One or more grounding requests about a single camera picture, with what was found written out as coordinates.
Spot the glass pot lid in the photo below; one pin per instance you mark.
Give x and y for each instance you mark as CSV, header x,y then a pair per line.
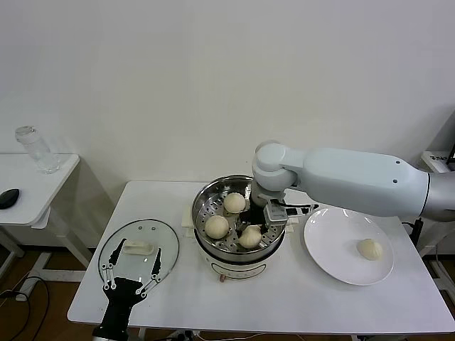
x,y
138,247

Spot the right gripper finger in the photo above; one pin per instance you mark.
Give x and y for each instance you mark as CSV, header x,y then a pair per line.
x,y
264,231
242,228

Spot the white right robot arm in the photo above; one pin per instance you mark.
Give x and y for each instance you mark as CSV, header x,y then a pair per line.
x,y
355,181

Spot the clear glass bottle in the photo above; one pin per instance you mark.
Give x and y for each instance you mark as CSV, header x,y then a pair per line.
x,y
39,152

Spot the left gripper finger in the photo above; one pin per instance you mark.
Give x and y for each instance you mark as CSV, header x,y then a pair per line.
x,y
156,266
108,277

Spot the black computer mouse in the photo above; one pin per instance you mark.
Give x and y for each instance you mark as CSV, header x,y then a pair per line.
x,y
9,198

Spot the white desk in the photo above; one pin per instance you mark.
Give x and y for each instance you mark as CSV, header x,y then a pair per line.
x,y
432,167

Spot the perforated steel steamer basket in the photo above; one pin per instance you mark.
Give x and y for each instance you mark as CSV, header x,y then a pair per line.
x,y
209,203

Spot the white side table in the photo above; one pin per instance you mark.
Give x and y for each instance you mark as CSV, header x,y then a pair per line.
x,y
32,184

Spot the white oval plate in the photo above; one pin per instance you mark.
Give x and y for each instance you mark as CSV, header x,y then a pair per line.
x,y
337,241

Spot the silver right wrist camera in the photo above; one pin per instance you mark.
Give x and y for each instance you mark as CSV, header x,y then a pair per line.
x,y
275,214

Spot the white steamed baozi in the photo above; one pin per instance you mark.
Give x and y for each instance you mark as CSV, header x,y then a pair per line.
x,y
217,227
369,249
234,203
250,239

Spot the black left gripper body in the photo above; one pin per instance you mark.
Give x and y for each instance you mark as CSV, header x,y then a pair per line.
x,y
122,293

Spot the white printed label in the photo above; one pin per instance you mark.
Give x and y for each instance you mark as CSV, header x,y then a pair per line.
x,y
438,158

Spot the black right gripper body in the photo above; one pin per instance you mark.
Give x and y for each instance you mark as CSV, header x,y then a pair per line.
x,y
254,215

